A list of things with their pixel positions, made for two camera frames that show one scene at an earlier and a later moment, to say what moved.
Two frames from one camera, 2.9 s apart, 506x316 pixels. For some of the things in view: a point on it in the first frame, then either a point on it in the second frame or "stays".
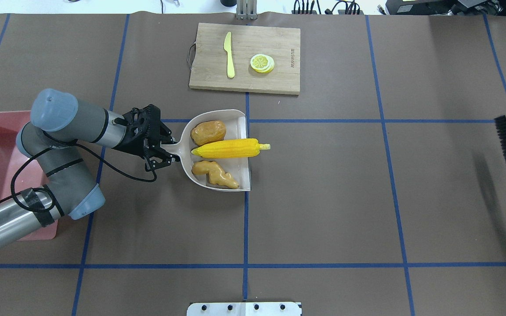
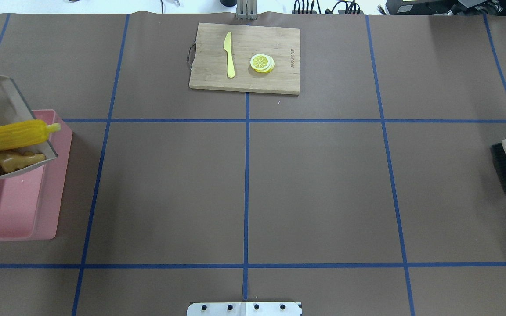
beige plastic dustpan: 236,128 to 9,106
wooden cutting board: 209,68 stays
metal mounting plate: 245,309 stays
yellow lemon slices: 262,63 stays
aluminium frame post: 246,9 stays
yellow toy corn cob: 230,149 to 12,135
